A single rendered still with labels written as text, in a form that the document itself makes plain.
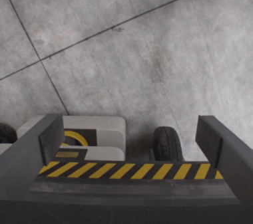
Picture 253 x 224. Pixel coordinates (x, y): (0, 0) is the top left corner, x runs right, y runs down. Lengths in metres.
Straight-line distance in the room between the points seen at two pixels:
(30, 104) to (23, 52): 0.15
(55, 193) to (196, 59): 0.45
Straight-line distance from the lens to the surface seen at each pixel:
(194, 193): 0.27
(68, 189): 0.27
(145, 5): 0.51
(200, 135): 0.17
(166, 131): 0.46
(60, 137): 0.17
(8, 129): 0.63
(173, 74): 0.52
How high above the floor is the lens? 0.50
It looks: 73 degrees down
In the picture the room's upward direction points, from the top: 177 degrees counter-clockwise
